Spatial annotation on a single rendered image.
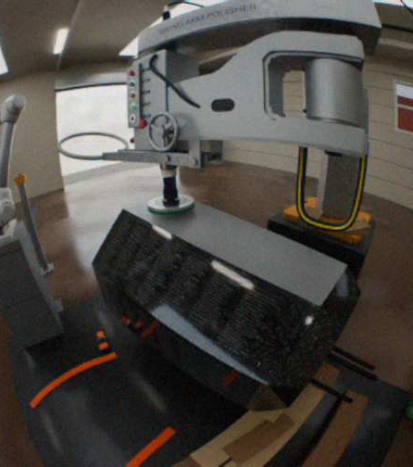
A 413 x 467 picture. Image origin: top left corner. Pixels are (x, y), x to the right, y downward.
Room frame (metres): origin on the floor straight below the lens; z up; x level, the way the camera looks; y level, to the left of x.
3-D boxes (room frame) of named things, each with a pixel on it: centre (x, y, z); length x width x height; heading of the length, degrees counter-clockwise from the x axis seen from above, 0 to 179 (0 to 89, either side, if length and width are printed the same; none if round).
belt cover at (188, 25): (0.79, -0.13, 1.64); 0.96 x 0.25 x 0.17; 57
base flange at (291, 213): (1.15, -0.77, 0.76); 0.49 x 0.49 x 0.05; 43
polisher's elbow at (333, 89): (0.62, -0.39, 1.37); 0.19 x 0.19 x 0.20
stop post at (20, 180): (1.65, 1.81, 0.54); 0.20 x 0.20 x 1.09; 43
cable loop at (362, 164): (0.62, -0.39, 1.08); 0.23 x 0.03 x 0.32; 57
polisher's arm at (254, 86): (0.75, -0.16, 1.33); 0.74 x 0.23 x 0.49; 57
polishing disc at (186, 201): (0.98, 0.16, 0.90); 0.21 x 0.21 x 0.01
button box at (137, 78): (0.93, 0.28, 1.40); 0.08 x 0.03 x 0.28; 57
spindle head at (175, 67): (0.94, 0.09, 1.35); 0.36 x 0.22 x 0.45; 57
